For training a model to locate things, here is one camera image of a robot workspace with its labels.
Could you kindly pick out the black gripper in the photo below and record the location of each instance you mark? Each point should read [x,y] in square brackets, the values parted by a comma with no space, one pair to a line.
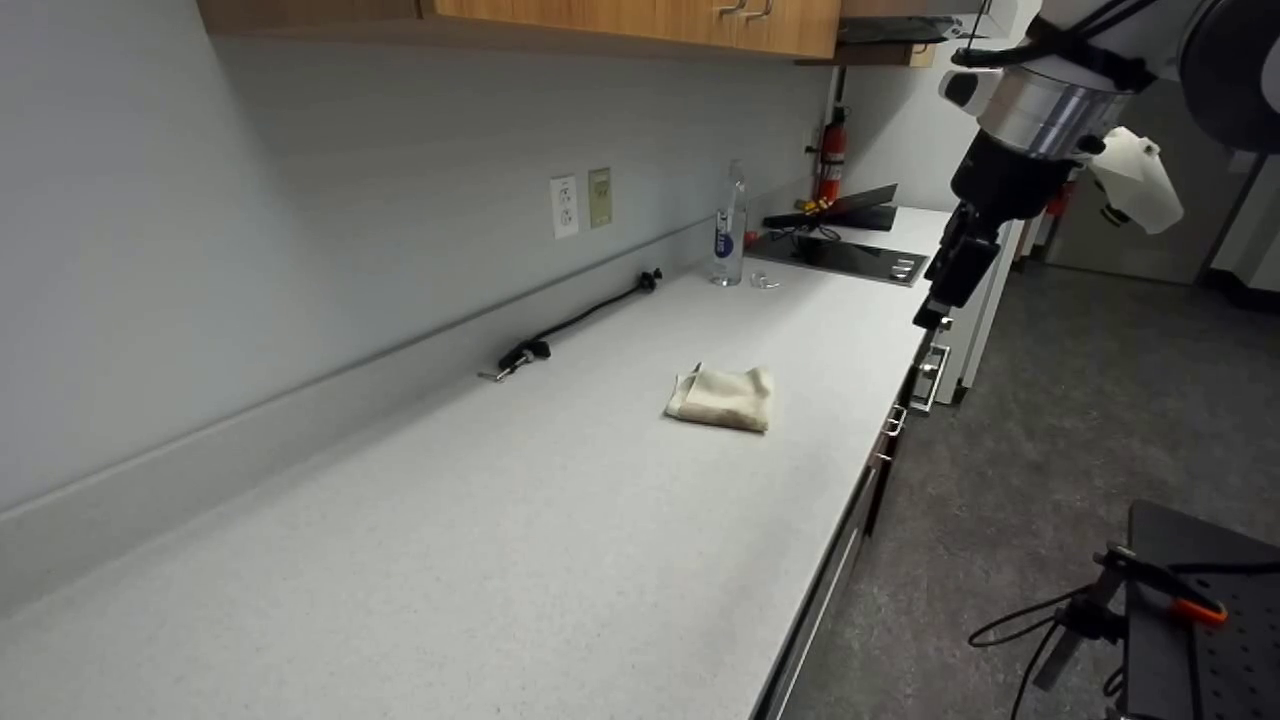
[994,186]

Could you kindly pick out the cream white cloth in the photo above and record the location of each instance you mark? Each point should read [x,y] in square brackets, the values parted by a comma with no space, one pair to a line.
[720,398]

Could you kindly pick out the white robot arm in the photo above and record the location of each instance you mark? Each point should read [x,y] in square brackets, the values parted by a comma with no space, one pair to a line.
[1049,111]

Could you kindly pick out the steel sink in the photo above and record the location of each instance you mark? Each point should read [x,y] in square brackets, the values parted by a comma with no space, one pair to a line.
[836,256]

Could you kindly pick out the red fire extinguisher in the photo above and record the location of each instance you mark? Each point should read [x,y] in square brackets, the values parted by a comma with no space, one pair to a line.
[831,149]

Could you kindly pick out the clear water bottle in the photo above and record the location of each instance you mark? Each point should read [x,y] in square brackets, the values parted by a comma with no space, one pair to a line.
[724,234]

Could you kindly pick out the wooden upper cabinet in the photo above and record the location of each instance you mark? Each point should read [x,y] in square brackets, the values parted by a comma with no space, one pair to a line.
[793,31]

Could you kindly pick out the black optical breadboard table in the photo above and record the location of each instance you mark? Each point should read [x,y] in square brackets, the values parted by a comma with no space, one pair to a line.
[1182,667]

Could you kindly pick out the beige wall plate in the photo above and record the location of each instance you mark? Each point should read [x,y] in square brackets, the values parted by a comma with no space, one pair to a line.
[603,196]

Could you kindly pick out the white wall power outlet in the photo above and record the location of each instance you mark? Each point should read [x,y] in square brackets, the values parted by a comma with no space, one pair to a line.
[565,206]

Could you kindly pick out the orange handled clamp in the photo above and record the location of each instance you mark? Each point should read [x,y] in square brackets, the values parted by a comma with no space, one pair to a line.
[1182,599]

